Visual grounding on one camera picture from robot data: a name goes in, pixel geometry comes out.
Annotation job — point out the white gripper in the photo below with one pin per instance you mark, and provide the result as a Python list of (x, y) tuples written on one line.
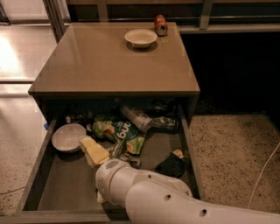
[(108, 178)]

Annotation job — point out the green jalapeno chip bag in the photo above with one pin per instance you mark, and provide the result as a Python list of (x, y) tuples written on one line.
[(119, 150)]

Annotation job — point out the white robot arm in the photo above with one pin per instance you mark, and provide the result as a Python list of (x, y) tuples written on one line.
[(152, 198)]

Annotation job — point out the white bowl in drawer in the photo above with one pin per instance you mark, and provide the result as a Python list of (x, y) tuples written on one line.
[(66, 138)]

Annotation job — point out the green teal chip bag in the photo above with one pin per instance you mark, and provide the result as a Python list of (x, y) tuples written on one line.
[(114, 129)]

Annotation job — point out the white bowl on counter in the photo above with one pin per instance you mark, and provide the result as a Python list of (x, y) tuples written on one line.
[(141, 38)]

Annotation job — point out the dark bottle back left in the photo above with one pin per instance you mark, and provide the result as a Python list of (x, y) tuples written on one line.
[(75, 113)]

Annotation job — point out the clear plastic water bottle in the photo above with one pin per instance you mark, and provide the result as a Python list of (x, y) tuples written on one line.
[(137, 117)]

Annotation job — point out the blue yellow sponge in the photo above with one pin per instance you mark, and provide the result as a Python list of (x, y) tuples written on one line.
[(173, 166)]

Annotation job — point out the dark glass bottle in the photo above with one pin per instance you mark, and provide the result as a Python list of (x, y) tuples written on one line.
[(166, 123)]

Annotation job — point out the orange soda can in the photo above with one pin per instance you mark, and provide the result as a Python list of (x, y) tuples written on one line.
[(160, 25)]

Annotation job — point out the metal window frame rail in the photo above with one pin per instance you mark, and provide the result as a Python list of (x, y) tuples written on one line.
[(191, 16)]

